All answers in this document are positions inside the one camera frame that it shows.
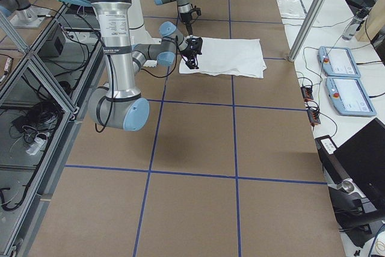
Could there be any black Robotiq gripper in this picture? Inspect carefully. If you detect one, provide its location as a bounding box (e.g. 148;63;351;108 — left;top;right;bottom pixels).
183;37;203;69

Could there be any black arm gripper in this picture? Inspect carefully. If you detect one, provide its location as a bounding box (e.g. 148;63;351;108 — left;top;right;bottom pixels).
179;9;195;36

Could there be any white printed long-sleeve shirt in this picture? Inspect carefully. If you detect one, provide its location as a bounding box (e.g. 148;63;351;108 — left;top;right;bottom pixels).
179;37;266;79

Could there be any clear plastic sheet black-edged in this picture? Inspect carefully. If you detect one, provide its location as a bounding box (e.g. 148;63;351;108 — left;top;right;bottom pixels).
276;0;307;19

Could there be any upper orange black terminal board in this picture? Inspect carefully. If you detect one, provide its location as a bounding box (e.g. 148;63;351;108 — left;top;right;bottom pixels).
301;85;314;102

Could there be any orange black terminal board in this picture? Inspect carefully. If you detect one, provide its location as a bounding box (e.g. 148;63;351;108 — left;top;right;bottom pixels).
306;107;321;127
301;85;314;102

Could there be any lower orange black terminal board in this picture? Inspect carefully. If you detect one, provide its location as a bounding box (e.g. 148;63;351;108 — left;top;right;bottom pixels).
306;107;321;127

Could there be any grey controller box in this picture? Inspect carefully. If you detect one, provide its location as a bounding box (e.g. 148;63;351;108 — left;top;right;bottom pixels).
38;25;66;57

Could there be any upper blue teach pendant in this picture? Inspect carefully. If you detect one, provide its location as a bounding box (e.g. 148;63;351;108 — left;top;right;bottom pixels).
318;46;361;78

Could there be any blue teach pendant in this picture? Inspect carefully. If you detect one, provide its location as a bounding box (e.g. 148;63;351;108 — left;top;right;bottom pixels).
325;76;377;117
318;46;361;78

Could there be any lower blue teach pendant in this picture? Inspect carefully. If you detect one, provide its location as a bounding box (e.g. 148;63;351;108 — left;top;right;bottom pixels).
325;76;377;117

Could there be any clear plastic water bottle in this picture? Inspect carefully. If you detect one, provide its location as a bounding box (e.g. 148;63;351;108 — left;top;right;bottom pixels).
342;8;369;40

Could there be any black computer box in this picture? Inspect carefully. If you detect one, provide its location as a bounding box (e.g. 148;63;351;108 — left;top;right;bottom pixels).
315;135;356;194

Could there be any white power strip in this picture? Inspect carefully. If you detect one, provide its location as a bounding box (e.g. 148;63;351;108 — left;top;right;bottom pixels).
26;134;48;156

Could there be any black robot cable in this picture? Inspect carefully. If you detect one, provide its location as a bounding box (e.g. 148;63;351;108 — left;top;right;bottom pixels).
140;37;189;78

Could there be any aluminium frame rail structure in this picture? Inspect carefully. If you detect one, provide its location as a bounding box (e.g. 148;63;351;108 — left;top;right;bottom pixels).
1;6;102;256

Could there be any aluminium frame post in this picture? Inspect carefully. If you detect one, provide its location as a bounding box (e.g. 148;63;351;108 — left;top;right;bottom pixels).
288;0;325;62

